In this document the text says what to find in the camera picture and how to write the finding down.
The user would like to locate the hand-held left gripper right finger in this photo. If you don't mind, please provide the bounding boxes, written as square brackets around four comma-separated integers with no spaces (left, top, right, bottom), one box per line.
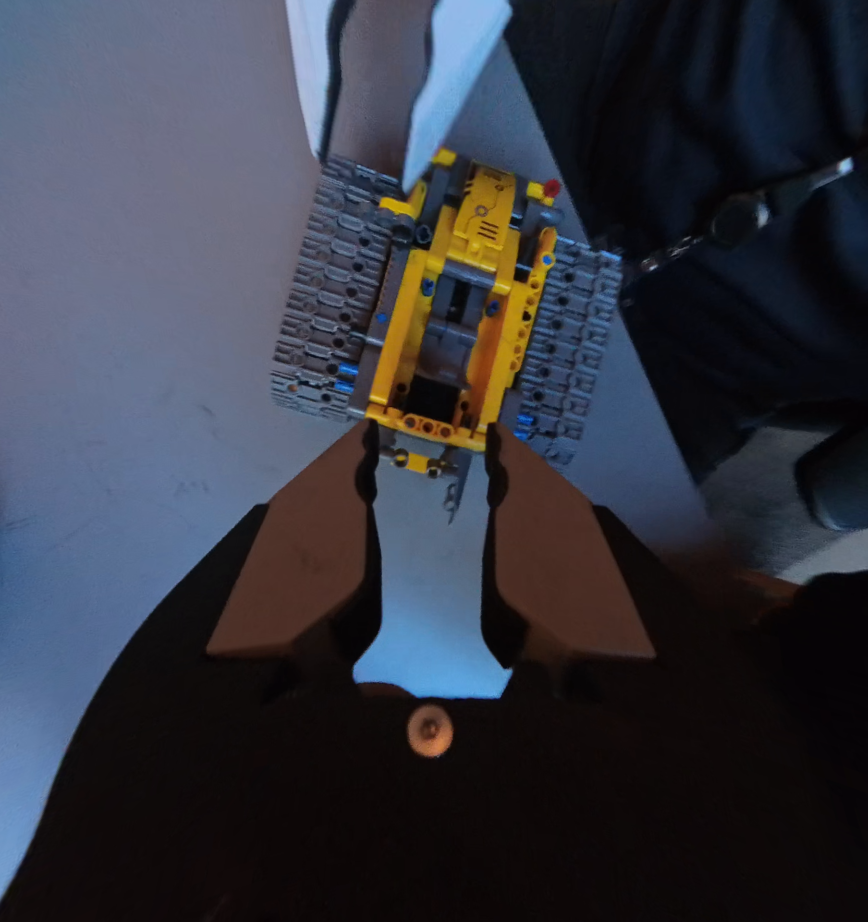
[479,421,656,668]

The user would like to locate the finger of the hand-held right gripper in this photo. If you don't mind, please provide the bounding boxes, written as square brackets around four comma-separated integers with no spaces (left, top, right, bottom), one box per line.
[286,0,348,161]
[402,0,515,194]

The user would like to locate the grey desk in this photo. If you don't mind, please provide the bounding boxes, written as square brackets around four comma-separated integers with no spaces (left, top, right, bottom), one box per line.
[0,0,709,922]

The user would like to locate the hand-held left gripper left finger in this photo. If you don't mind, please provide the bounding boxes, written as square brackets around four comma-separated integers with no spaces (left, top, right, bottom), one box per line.
[207,418,384,668]

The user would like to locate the yellow toy tracked robot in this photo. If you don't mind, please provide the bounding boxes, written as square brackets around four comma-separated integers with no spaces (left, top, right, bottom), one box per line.
[269,146,625,527]

